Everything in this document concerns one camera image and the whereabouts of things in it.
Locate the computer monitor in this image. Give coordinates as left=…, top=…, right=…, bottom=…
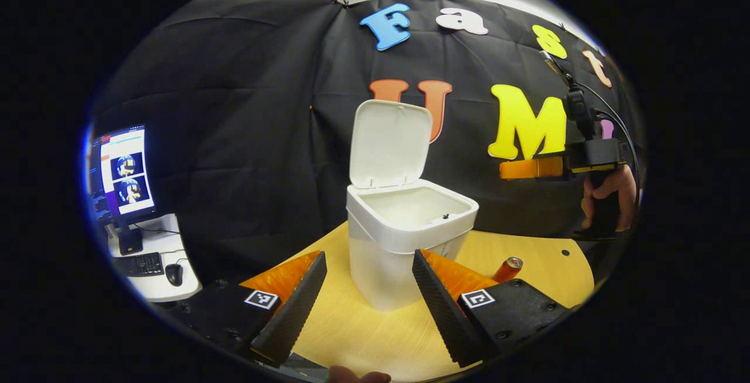
left=87, top=124, right=159, bottom=228

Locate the black keyboard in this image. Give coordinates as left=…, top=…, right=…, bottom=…
left=111, top=252, right=165, bottom=278

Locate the black cable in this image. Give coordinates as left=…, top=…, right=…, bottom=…
left=571, top=81, right=641, bottom=190

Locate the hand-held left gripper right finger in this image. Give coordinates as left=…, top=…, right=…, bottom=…
left=412, top=248, right=572, bottom=369

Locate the white side desk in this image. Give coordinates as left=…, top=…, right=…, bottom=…
left=104, top=213, right=203, bottom=303

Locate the black monitor stand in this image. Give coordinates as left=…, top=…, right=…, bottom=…
left=117, top=228, right=145, bottom=257

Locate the orange pop can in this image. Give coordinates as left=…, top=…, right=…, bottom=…
left=491, top=256, right=524, bottom=284

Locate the black backdrop cloth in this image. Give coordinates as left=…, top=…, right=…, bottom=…
left=88, top=0, right=645, bottom=290

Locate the wooden desktop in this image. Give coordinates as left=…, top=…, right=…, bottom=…
left=239, top=221, right=596, bottom=383

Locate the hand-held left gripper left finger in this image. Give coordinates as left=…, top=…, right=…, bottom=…
left=170, top=250, right=328, bottom=369

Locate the white desktop garbage bin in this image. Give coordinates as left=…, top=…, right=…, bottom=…
left=346, top=99, right=480, bottom=312

